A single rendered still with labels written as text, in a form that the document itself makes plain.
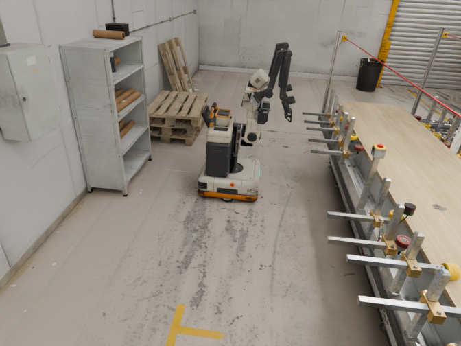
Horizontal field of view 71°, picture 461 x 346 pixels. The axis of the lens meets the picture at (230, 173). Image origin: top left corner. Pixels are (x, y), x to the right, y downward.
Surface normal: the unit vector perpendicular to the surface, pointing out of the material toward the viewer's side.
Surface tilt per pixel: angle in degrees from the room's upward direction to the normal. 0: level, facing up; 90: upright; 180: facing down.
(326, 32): 90
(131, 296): 0
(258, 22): 90
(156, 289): 0
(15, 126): 90
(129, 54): 90
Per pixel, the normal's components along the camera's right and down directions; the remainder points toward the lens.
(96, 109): -0.11, 0.49
